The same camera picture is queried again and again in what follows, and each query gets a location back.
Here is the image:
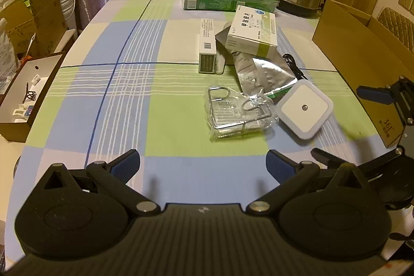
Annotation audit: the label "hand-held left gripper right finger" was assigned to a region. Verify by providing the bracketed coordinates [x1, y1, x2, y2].
[246, 149, 364, 215]

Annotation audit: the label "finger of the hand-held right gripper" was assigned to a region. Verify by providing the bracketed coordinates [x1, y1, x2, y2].
[310, 147, 405, 180]
[356, 76, 414, 126]

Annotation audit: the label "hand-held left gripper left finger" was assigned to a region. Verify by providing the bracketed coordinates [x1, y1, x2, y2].
[42, 149, 161, 215]

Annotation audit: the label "white square night light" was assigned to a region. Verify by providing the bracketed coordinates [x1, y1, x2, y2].
[275, 79, 334, 141]

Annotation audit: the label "black cable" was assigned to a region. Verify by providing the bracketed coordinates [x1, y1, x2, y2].
[282, 53, 308, 80]

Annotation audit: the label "silver foil pouch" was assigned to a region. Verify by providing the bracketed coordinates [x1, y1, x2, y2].
[215, 28, 300, 99]

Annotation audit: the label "white green medicine box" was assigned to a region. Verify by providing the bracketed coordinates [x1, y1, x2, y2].
[225, 4, 279, 58]

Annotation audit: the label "metal rack in plastic bag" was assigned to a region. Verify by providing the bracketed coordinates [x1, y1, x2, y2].
[204, 86, 279, 141]

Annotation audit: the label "open brown box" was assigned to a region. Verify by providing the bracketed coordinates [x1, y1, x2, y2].
[0, 51, 67, 143]

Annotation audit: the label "black kettle base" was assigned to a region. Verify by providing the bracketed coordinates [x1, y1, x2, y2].
[277, 0, 324, 18]

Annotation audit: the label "white spoon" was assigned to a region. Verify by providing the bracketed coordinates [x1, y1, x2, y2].
[215, 20, 232, 75]

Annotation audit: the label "narrow white box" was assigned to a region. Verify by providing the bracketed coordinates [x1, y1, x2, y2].
[198, 18, 218, 74]

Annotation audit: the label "white plastic bag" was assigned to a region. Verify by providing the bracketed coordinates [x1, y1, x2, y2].
[0, 17, 18, 95]

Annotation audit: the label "tall cardboard box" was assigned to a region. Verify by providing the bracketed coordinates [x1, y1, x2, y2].
[27, 0, 68, 57]

